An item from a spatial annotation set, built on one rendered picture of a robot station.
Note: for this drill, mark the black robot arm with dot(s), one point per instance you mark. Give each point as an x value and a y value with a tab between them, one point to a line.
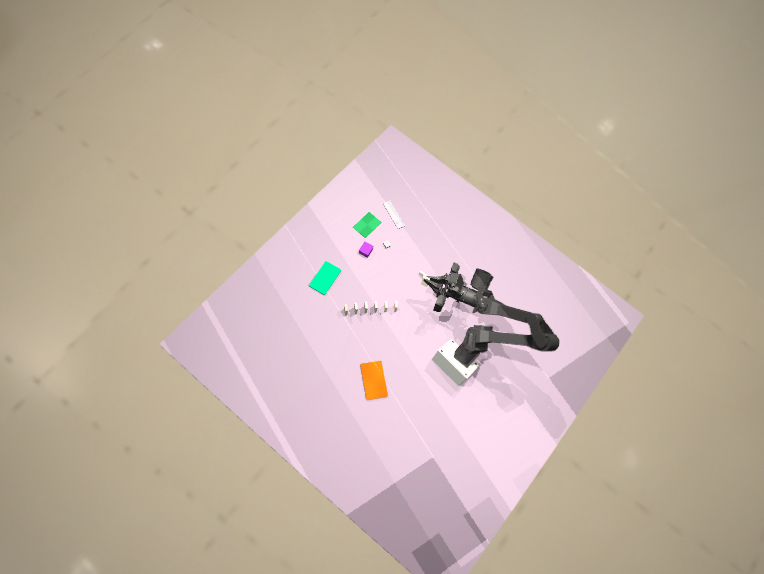
477	338

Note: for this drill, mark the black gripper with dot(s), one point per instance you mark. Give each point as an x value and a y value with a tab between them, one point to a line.
436	284

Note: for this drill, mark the orange flat rectangular block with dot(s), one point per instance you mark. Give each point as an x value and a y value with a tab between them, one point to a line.
374	381

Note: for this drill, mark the grey flat bar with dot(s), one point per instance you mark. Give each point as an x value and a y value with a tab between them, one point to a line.
393	214

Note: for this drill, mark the green flat bar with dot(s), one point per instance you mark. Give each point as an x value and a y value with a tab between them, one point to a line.
325	278

